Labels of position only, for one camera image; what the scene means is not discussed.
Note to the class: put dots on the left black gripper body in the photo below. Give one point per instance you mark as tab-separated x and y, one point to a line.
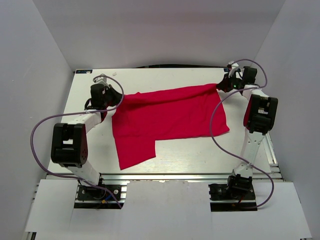
106	101

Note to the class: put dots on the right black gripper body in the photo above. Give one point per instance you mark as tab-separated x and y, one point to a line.
234	83

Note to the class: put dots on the red t-shirt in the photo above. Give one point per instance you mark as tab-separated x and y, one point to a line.
180	113

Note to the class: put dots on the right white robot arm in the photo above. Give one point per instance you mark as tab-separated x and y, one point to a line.
235	183

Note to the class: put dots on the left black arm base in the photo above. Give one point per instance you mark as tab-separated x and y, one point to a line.
88	197

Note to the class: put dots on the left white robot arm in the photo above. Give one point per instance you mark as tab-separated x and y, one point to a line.
69	147

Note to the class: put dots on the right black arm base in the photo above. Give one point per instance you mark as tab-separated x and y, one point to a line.
222	200

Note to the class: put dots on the left blue corner label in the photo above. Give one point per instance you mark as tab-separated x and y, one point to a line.
83	71

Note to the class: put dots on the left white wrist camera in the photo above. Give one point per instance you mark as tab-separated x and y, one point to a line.
101	79

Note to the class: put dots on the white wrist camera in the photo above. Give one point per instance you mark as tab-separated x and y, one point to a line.
233	68
101	79

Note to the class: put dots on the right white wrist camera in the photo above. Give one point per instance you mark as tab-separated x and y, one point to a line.
233	68

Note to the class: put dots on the aluminium front table rail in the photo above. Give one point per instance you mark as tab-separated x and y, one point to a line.
172	176

